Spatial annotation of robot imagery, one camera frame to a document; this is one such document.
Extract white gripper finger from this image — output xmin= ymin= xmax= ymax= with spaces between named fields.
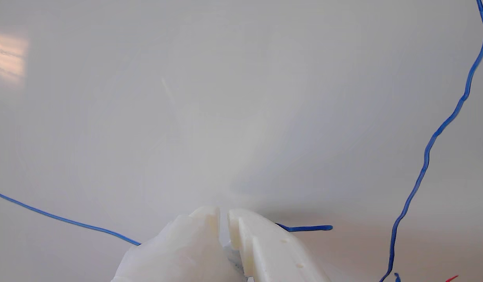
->
xmin=228 ymin=209 xmax=331 ymax=282
xmin=111 ymin=206 xmax=246 ymax=282

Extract large white whiteboard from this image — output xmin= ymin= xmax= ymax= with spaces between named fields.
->
xmin=0 ymin=0 xmax=483 ymax=282

